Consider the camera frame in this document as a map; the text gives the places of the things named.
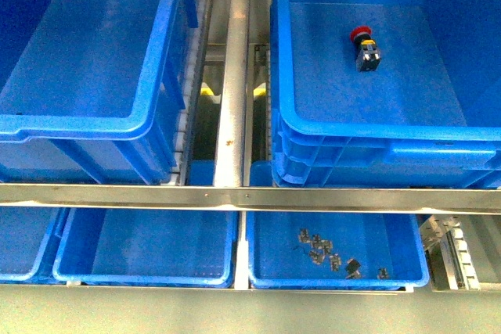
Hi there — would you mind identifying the red mushroom push button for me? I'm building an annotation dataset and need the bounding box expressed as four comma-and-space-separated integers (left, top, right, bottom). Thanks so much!
350, 25, 381, 72

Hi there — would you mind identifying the roller conveyor track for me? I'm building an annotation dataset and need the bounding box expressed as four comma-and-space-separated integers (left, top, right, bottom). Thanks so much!
165, 0, 213, 186

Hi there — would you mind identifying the lower blue tray with clips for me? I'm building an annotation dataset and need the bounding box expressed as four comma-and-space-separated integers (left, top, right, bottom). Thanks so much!
247, 212, 429, 290

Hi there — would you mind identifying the lower blue tray empty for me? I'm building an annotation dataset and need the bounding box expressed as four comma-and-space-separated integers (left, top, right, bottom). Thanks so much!
52, 209, 238, 288

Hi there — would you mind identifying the blue right bin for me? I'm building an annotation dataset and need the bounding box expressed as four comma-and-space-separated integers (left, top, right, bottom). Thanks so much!
270, 0, 500, 189

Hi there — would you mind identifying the blue bin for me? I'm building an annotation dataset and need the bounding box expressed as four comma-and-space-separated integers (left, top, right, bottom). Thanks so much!
270, 0, 500, 189
1, 0, 198, 185

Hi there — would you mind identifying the blue middle bin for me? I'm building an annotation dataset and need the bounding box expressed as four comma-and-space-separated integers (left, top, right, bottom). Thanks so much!
1, 0, 198, 185

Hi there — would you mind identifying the lower blue tray far left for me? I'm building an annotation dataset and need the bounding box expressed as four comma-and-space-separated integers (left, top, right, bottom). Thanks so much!
1, 207, 70, 285

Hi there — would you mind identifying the metal rack divider rail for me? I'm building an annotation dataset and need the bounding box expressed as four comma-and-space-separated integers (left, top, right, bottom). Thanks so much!
214, 0, 251, 188

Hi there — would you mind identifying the metal rack front rail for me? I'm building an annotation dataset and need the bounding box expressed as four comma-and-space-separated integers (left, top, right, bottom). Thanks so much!
1, 183, 500, 215

